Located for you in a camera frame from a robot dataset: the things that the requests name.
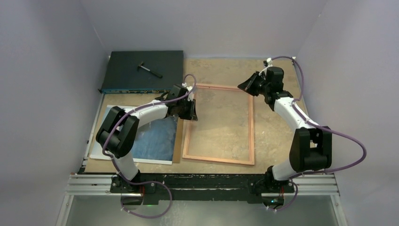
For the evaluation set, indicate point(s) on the clear transparent sheet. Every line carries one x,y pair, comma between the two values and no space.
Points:
219,123

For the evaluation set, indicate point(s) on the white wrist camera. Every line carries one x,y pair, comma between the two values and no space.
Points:
189,95
266,67

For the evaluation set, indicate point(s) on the brown cardboard backing board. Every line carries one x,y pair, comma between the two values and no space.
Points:
178,142

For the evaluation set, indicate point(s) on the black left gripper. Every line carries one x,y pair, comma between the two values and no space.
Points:
191,114

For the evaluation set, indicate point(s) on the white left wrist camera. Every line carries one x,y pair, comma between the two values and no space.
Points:
189,95

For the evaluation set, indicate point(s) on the pink wooden picture frame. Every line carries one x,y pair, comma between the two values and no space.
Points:
218,124

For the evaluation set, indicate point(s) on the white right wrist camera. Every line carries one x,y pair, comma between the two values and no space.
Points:
266,67

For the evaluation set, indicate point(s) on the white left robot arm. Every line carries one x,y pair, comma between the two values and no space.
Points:
118,131

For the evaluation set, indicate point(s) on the small black hammer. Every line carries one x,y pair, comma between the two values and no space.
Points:
141,66

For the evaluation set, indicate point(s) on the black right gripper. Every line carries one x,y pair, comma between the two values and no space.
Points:
250,84

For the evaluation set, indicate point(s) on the dark blue network switch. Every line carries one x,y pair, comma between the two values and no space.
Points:
122,76

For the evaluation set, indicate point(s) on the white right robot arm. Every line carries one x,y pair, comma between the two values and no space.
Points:
311,148

